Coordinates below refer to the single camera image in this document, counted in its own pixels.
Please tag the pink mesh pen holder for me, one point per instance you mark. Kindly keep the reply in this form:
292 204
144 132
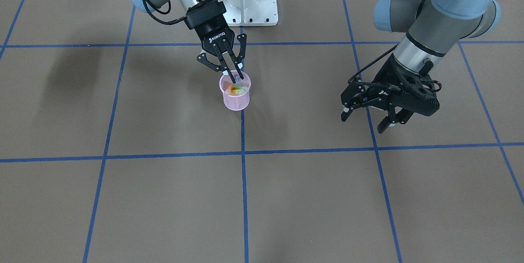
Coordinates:
235 102

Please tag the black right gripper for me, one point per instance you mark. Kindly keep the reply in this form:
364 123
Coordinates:
213 33

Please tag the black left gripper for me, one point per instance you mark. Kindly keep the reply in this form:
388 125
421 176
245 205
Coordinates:
378 91

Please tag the green highlighter pen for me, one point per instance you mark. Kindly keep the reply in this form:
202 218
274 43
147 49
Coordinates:
247 89

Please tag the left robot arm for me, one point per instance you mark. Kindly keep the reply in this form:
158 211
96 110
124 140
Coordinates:
431 28

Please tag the yellow highlighter pen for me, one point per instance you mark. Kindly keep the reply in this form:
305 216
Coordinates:
237 91

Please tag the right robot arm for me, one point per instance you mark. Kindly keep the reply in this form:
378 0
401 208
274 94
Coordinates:
102 21

